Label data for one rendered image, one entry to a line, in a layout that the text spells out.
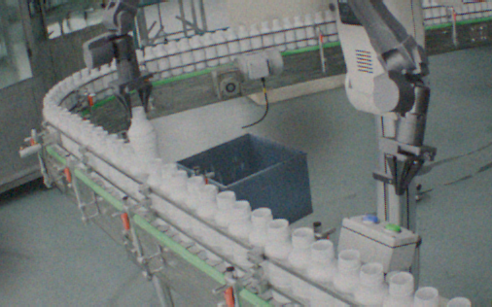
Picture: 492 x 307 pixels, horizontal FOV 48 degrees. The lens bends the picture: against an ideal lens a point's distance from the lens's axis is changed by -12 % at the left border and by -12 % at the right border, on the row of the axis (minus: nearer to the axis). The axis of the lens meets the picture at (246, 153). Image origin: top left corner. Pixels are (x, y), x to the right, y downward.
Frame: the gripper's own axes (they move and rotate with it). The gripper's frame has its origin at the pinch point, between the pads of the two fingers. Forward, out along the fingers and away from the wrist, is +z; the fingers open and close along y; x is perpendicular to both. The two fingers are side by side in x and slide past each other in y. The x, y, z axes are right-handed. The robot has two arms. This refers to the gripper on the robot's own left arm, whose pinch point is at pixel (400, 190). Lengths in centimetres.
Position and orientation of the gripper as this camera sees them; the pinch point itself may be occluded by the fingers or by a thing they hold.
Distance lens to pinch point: 112.2
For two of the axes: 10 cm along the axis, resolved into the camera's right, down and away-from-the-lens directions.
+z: -1.3, 9.8, 1.7
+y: 5.8, 2.2, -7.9
